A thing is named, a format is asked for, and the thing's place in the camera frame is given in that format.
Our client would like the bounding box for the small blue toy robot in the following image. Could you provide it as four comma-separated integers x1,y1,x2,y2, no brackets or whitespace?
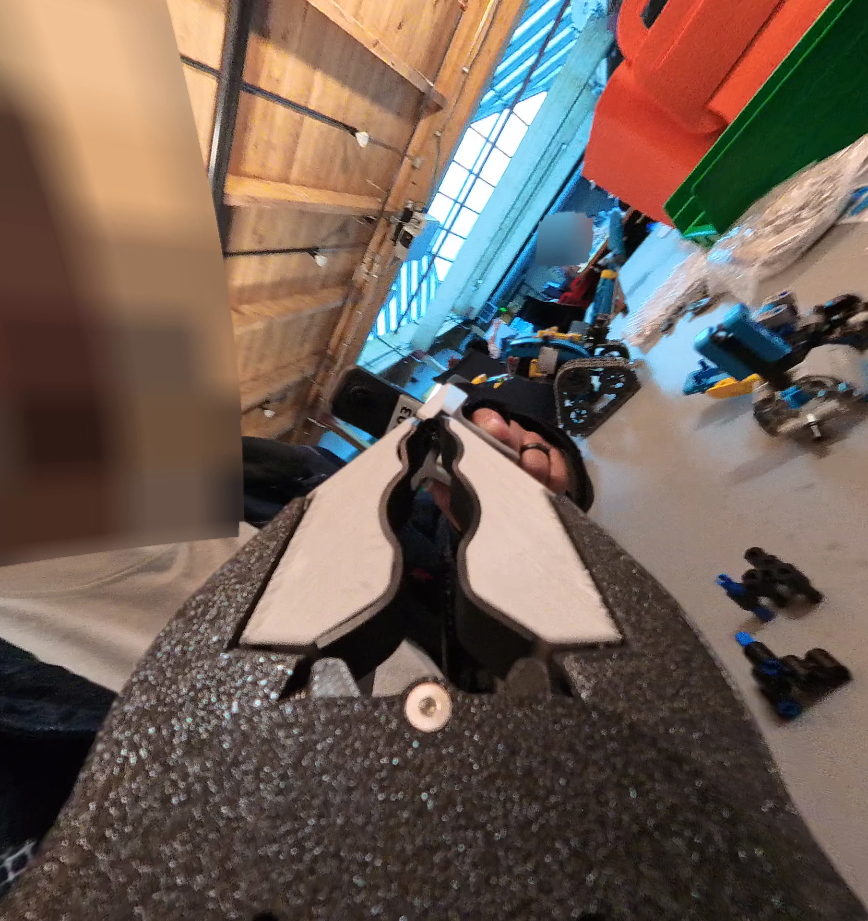
682,291,868,450

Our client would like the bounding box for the black connector with blue pin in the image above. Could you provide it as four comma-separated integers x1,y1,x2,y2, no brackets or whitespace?
735,632,854,720
716,547,825,623

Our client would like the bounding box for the grey desk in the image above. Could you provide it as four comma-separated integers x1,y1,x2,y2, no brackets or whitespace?
571,133,868,921

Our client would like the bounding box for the person's white shirt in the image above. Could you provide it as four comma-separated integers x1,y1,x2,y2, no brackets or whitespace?
0,521,291,692

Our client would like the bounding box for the clear plastic parts bag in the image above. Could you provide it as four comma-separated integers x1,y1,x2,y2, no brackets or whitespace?
707,133,868,289
624,277,715,350

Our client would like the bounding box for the tracked toy robot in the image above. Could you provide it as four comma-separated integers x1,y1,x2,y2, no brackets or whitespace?
470,209,642,438

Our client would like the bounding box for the green bin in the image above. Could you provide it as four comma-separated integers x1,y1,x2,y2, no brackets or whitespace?
663,0,868,238

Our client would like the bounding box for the dark denim jacket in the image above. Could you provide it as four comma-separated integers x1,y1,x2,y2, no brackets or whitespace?
0,622,118,921

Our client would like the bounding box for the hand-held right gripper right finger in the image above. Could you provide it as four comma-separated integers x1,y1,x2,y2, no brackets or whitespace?
434,414,625,685

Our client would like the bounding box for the orange plastic tote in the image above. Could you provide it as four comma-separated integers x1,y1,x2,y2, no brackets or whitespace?
581,0,834,225

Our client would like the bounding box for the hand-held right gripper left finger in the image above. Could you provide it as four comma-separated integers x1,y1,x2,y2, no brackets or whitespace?
238,418,423,680

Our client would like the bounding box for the person's left hand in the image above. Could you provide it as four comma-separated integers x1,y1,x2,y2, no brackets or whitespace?
470,403,575,497

